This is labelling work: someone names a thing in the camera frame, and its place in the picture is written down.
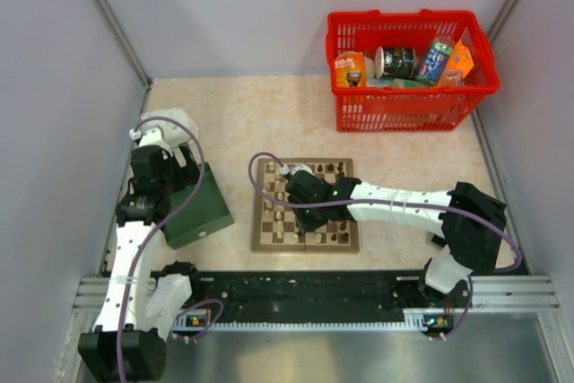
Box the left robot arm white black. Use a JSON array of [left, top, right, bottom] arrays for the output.
[[78, 126, 205, 382]]

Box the wooden chess board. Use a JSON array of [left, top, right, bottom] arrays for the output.
[[251, 158, 360, 254]]

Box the orange snack package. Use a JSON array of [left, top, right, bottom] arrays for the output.
[[439, 39, 474, 87]]

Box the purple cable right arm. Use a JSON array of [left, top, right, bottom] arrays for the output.
[[248, 152, 524, 342]]

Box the blue snack bag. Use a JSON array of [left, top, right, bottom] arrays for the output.
[[413, 37, 454, 85]]

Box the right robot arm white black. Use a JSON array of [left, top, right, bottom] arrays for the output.
[[280, 165, 506, 308]]

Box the black plastic tray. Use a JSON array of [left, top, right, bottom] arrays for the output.
[[431, 235, 447, 248]]

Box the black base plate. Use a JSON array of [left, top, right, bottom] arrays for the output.
[[184, 269, 466, 324]]

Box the green plastic tray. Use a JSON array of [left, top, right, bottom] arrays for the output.
[[163, 163, 234, 250]]

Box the red plastic basket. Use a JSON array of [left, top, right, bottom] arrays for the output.
[[326, 10, 500, 132]]

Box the black cup noodle container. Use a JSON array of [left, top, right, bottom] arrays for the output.
[[374, 47, 418, 79]]

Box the orange razor package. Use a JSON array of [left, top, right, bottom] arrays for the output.
[[335, 51, 366, 88]]

